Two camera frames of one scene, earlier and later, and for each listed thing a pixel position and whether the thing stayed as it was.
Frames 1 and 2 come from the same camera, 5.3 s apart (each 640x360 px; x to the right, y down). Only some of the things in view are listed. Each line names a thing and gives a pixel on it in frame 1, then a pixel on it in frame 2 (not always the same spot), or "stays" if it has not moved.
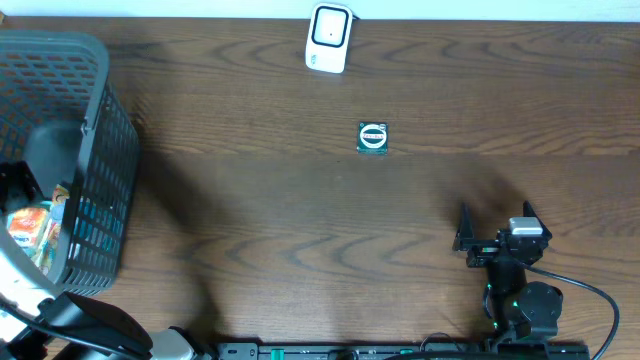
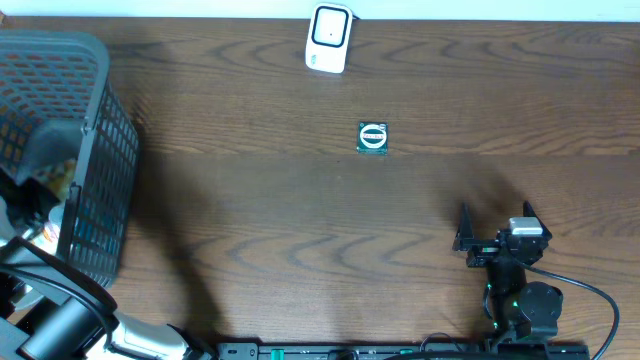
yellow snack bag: (48, 248) to (58, 179)
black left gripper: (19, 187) to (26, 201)
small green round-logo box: (373, 138) stays
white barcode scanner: (328, 38) stays
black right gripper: (484, 250) stays
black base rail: (403, 351) stays
